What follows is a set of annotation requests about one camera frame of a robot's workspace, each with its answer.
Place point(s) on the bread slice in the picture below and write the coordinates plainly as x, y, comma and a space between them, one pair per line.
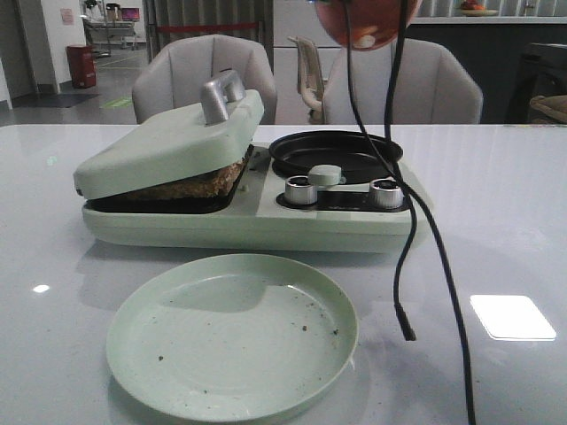
212, 184

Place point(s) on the mint green sandwich maker lid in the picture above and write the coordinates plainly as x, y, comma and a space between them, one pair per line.
178, 144

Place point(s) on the pink bowl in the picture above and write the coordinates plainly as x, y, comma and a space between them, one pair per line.
366, 25

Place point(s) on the mint green breakfast maker base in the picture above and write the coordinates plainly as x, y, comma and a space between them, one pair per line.
258, 217

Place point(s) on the left silver control knob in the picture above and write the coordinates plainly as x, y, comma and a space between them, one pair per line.
299, 191

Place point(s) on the silver control knob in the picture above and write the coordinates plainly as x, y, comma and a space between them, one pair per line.
385, 194
299, 191

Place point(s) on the black round frying pan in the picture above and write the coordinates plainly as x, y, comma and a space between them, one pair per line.
353, 152

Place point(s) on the right silver control knob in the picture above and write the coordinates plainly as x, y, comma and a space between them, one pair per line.
385, 194

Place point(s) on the beige office chair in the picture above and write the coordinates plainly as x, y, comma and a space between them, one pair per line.
310, 84

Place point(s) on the mint green round plate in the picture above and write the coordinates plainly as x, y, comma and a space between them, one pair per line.
233, 338

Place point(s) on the left grey upholstered chair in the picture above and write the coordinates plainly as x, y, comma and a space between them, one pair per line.
175, 76

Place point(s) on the grey upholstered chair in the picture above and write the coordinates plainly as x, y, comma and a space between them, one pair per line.
175, 76
432, 87

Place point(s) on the white cabinet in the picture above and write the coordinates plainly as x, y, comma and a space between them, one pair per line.
293, 19

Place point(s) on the right grey upholstered chair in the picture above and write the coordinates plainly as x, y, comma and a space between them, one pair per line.
432, 87

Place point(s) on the red trash bin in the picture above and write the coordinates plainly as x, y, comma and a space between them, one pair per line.
81, 66

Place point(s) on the dark grey counter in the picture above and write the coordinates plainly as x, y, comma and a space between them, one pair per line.
511, 61

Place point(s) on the fruit plate on counter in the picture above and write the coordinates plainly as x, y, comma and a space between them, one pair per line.
473, 8

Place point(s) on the beige cushion at right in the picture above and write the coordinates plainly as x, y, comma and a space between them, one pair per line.
554, 107

